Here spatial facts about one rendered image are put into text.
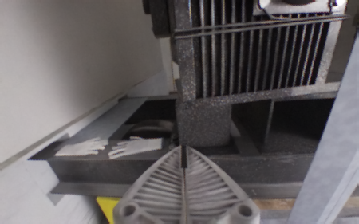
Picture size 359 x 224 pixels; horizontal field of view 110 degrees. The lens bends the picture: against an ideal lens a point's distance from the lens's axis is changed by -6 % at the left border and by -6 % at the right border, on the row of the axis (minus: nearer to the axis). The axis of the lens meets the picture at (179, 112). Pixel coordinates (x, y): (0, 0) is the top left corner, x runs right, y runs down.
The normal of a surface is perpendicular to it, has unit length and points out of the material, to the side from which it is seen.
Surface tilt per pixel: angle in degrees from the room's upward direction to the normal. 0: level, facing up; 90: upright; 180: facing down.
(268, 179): 90
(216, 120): 90
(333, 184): 90
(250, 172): 90
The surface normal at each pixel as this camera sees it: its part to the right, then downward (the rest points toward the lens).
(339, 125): -0.19, 0.41
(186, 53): 0.10, 0.38
